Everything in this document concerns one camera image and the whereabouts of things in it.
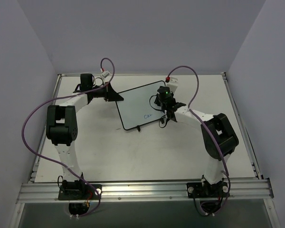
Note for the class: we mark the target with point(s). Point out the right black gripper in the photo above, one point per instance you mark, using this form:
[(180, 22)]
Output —
[(169, 113)]

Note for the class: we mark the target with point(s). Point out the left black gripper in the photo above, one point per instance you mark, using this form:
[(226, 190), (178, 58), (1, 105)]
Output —
[(108, 92)]

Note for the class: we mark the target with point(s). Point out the small black-framed whiteboard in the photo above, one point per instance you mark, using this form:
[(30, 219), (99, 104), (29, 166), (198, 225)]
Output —
[(138, 106)]

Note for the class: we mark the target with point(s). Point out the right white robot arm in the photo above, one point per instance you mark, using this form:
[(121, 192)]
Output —
[(220, 139)]

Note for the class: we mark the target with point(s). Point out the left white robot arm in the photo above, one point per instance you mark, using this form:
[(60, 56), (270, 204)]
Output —
[(62, 129)]

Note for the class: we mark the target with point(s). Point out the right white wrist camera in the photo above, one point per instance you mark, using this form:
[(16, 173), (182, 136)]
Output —
[(172, 83)]

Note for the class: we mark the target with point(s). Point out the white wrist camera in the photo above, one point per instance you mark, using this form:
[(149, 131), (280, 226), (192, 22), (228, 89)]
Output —
[(105, 74), (172, 83)]

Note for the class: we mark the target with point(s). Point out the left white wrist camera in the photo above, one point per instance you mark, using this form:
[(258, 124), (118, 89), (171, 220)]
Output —
[(105, 74)]

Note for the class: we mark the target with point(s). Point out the aluminium front rail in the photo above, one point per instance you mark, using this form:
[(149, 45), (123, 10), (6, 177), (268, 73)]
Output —
[(241, 188)]

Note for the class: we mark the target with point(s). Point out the aluminium rail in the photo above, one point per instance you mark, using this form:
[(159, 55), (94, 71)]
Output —
[(241, 188), (243, 130)]

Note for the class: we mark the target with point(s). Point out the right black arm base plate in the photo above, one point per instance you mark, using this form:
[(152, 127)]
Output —
[(201, 190)]

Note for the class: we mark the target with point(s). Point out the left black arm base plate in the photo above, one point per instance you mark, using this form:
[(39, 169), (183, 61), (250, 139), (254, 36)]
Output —
[(76, 191)]

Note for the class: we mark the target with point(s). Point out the aluminium right side rail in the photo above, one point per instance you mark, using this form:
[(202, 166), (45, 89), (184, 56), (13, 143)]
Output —
[(243, 130)]

